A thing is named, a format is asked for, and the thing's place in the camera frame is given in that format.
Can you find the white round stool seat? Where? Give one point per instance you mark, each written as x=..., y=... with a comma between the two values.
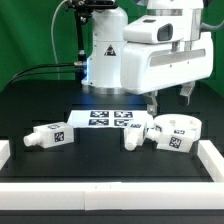
x=178, y=122

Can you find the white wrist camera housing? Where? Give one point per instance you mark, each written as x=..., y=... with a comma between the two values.
x=154, y=30

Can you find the white left fence bar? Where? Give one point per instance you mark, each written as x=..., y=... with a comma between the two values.
x=4, y=152

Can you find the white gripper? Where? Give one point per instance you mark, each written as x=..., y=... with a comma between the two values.
x=146, y=68

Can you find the white marker sheet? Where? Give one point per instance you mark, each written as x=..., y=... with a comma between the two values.
x=107, y=118

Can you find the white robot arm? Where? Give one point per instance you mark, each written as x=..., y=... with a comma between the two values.
x=104, y=63

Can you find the white fence bar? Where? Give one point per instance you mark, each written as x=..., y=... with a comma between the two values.
x=212, y=160
x=4, y=152
x=112, y=196

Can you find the white right fence bar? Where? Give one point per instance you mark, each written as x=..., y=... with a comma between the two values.
x=212, y=160

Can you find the white front fence bar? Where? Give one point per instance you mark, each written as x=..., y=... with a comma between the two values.
x=112, y=196

